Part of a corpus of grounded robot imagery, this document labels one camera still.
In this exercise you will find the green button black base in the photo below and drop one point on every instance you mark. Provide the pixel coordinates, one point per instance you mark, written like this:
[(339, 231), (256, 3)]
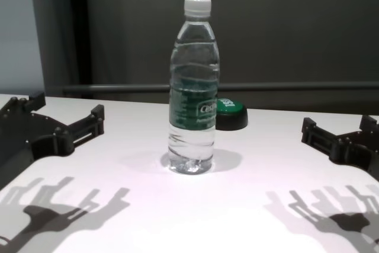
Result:
[(235, 113)]

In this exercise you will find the grey horizontal rail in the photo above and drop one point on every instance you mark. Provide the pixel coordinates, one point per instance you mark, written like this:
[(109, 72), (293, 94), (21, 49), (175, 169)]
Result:
[(118, 88)]

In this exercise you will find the clear water bottle green label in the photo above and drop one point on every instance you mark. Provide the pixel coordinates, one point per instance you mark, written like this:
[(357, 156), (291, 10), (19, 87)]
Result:
[(194, 93)]

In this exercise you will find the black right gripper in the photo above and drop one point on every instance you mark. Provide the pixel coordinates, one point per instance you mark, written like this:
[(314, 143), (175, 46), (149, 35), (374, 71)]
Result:
[(358, 152)]

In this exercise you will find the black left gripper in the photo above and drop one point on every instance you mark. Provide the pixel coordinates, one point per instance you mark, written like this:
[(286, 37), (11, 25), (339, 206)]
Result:
[(26, 137)]

